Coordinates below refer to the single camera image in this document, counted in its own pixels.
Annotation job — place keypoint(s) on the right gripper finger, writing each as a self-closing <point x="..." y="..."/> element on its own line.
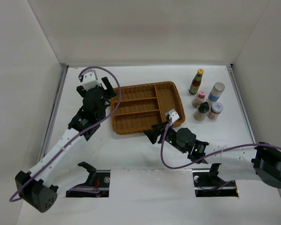
<point x="159" y="128"/>
<point x="152" y="135"/>

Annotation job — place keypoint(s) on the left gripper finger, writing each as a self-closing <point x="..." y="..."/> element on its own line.
<point x="82" y="92"/>
<point x="109" y="91"/>

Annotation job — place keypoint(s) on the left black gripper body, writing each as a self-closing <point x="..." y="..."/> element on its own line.
<point x="104" y="108"/>

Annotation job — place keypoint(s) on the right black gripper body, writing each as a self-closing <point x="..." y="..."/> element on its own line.
<point x="171" y="138"/>

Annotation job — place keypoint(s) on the black grinder pepper jar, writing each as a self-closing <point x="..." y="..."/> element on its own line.
<point x="201" y="111"/>

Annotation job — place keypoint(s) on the red label spice jar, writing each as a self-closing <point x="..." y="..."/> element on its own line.
<point x="215" y="110"/>

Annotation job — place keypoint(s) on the pink cap spice jar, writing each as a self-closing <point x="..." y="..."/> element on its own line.
<point x="200" y="98"/>

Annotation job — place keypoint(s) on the red sauce bottle green label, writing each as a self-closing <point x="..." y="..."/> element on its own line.
<point x="196" y="82"/>

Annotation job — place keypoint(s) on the tall white blue-label jar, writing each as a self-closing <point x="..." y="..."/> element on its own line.
<point x="215" y="93"/>

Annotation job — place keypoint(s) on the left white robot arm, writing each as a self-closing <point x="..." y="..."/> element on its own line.
<point x="35" y="186"/>

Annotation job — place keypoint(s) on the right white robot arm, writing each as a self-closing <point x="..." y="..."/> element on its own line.
<point x="256" y="161"/>

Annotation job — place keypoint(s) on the wicker divided tray basket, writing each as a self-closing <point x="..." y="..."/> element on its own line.
<point x="144" y="105"/>

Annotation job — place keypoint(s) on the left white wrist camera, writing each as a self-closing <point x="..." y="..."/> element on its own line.
<point x="89" y="79"/>

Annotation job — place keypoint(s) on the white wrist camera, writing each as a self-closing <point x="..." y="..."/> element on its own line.
<point x="172" y="115"/>
<point x="89" y="79"/>

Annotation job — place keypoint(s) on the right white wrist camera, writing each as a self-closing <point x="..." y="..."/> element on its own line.
<point x="172" y="115"/>

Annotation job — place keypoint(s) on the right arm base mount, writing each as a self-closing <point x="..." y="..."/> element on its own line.
<point x="208" y="184"/>

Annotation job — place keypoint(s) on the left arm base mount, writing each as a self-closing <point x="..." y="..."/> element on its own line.
<point x="97" y="184"/>

